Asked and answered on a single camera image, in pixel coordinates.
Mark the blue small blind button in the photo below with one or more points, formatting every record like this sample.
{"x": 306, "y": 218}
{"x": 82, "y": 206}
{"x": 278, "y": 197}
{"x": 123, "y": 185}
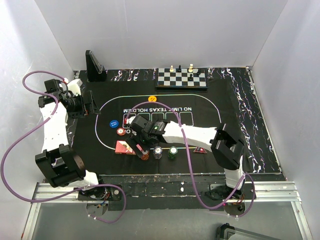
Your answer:
{"x": 113, "y": 123}

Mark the yellow big blind button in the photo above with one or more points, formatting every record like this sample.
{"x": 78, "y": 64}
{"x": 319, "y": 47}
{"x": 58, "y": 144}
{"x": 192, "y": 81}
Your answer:
{"x": 152, "y": 98}

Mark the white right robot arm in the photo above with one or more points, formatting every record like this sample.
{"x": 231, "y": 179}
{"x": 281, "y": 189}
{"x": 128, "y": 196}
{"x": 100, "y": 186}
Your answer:
{"x": 226, "y": 147}

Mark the blue poker chip stack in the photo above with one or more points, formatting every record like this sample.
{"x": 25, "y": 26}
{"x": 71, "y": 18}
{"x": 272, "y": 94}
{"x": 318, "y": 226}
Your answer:
{"x": 157, "y": 152}

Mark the black chess piece centre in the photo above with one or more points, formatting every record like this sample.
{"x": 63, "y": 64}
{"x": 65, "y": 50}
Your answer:
{"x": 191, "y": 77}

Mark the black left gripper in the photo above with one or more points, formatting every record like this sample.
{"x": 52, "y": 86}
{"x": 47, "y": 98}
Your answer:
{"x": 82, "y": 112}

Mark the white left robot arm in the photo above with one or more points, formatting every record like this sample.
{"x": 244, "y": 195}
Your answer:
{"x": 58, "y": 161}

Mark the black poker table mat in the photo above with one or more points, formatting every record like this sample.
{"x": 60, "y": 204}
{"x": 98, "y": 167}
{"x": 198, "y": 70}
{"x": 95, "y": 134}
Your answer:
{"x": 129, "y": 93}

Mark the black white chessboard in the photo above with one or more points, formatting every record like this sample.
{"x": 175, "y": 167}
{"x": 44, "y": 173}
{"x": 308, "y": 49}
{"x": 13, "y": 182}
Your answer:
{"x": 179, "y": 81}

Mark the green poker chip stack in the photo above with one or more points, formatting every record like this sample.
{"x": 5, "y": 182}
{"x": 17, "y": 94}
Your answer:
{"x": 172, "y": 152}

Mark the black card dealer shoe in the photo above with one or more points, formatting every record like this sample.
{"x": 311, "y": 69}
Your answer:
{"x": 96, "y": 72}

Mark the red playing card box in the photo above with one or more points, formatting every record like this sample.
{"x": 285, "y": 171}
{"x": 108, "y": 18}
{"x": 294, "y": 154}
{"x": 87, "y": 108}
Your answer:
{"x": 122, "y": 147}

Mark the red poker chip stack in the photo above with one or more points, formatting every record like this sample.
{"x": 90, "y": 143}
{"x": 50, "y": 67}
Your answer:
{"x": 145, "y": 155}

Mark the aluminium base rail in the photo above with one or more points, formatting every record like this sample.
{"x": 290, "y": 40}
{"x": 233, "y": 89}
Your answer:
{"x": 268, "y": 191}

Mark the white chess piece right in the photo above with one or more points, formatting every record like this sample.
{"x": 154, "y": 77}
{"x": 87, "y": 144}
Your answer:
{"x": 190, "y": 69}

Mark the red chips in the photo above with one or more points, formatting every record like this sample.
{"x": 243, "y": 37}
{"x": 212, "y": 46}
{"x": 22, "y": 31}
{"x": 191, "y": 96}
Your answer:
{"x": 121, "y": 131}

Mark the black chess piece left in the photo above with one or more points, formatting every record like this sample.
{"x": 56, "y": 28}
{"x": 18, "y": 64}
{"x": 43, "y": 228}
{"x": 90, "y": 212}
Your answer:
{"x": 179, "y": 69}

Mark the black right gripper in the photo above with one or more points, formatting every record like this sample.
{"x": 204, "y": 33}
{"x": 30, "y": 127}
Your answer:
{"x": 131, "y": 142}

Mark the black triangular all-in marker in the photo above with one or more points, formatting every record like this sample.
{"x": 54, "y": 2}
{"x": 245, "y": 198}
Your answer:
{"x": 200, "y": 150}

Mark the black case corner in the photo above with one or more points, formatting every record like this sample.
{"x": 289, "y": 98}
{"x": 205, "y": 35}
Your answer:
{"x": 229, "y": 232}

